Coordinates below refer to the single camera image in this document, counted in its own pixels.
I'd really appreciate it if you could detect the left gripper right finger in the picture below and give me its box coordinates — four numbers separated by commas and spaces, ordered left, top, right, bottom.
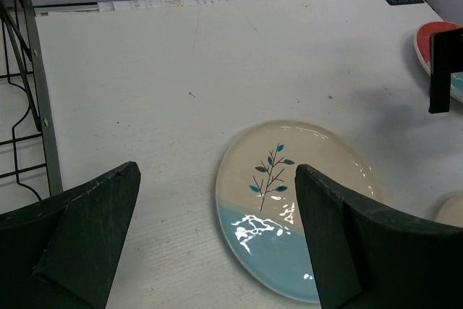
295, 164, 462, 308

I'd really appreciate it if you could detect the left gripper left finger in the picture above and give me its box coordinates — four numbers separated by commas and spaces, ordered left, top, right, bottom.
1, 161, 140, 308

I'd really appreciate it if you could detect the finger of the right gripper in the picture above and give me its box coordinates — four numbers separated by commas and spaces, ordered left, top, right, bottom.
428, 28, 462, 114

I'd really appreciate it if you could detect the red plate blue flower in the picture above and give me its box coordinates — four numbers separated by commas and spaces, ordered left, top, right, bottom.
413, 21, 463, 103

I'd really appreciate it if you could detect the cream blue plate with sprig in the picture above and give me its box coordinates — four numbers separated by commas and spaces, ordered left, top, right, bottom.
216, 119, 386, 303

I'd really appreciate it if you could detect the cream pink plate with sprig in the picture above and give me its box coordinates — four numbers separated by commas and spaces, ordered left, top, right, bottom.
434, 191, 463, 228

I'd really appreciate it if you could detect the black wire dish rack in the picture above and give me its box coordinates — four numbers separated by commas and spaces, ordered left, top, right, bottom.
1, 0, 63, 211

